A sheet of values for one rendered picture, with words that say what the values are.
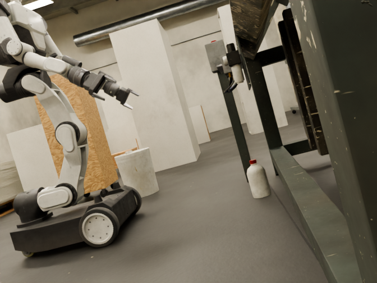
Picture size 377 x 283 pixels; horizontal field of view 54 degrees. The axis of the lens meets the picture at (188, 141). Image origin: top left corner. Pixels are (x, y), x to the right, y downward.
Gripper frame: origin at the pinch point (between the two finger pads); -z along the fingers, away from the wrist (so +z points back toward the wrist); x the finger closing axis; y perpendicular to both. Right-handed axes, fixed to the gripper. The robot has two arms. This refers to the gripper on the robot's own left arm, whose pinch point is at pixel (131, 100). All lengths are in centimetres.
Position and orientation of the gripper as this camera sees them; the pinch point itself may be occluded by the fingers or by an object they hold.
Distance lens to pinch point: 244.1
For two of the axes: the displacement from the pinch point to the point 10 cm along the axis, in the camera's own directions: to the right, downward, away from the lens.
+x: 4.6, -7.4, -4.8
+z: -8.7, -4.8, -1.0
